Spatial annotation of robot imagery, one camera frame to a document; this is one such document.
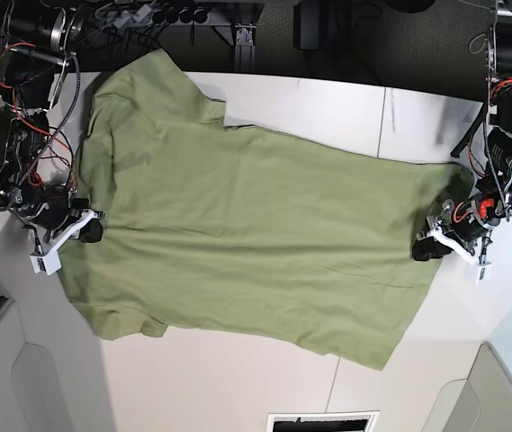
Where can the white vent slot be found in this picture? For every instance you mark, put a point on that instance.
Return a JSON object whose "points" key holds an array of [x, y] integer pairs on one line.
{"points": [[331, 421]]}

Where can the grey partition left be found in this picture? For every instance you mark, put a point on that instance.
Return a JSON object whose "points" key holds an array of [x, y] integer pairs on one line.
{"points": [[31, 397]]}

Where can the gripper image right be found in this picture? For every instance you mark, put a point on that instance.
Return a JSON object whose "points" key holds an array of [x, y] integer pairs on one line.
{"points": [[464, 228]]}

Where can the grey partition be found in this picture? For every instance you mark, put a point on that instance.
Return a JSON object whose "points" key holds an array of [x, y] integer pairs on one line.
{"points": [[31, 397], [482, 401]]}

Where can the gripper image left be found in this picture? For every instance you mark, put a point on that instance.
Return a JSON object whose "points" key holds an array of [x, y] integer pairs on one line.
{"points": [[54, 208]]}

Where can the grey partition right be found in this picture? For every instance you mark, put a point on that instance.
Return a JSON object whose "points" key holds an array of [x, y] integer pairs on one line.
{"points": [[482, 401]]}

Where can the black power strip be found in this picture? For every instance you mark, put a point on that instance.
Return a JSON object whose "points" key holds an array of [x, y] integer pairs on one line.
{"points": [[179, 12]]}

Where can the green t-shirt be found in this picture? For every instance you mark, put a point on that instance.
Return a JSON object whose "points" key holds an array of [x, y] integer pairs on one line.
{"points": [[244, 229]]}

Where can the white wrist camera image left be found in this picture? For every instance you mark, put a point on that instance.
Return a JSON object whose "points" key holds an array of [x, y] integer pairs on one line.
{"points": [[49, 263]]}

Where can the aluminium frame post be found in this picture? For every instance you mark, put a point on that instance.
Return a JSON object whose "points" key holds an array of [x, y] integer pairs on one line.
{"points": [[244, 49]]}

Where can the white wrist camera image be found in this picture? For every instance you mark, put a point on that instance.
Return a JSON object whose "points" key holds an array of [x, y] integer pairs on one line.
{"points": [[49, 263], [476, 274]]}

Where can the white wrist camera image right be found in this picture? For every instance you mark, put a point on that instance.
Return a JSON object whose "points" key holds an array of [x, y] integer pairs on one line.
{"points": [[476, 274]]}

